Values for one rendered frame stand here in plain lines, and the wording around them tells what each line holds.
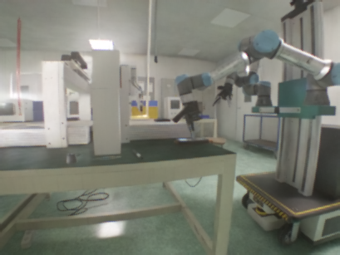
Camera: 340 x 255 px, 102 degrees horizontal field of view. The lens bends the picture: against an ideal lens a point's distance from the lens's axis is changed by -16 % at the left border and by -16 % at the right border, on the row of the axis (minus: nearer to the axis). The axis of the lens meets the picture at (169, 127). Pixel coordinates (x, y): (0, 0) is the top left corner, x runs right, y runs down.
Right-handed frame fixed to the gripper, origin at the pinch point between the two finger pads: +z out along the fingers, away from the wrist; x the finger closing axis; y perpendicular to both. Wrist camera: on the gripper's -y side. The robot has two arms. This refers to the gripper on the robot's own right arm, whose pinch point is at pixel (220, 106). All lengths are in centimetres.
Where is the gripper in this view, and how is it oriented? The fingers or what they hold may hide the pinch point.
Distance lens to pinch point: 133.4
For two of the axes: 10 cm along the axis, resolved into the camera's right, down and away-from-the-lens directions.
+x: -6.3, -1.4, 7.6
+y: 6.9, 3.5, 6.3
